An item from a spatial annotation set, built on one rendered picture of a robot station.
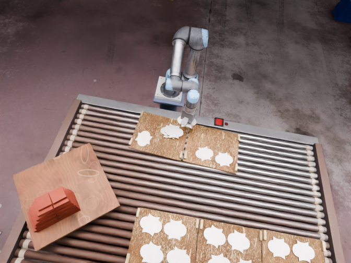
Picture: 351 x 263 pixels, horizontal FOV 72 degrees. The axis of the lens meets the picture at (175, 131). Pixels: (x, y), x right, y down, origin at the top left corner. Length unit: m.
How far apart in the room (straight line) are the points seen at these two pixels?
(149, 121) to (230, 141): 0.67
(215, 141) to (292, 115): 1.98
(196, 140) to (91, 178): 0.82
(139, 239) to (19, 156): 1.93
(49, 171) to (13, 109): 1.90
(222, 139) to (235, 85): 1.83
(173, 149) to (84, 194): 0.69
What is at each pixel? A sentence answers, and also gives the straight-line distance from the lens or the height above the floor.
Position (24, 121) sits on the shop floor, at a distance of 3.41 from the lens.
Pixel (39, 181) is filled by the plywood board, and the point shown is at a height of 1.04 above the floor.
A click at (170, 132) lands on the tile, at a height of 0.97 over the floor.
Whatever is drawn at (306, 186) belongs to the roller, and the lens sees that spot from 2.12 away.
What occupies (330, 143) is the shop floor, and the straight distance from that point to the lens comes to 3.79.
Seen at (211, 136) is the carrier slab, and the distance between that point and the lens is 1.96.
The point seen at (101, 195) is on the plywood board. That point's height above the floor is 1.04.
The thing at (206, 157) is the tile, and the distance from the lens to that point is 1.86.
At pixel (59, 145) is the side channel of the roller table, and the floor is 0.95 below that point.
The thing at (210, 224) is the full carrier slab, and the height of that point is 0.94.
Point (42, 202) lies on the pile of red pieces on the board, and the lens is 1.44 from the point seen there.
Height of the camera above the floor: 2.58
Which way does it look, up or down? 58 degrees down
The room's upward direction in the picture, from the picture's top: 11 degrees clockwise
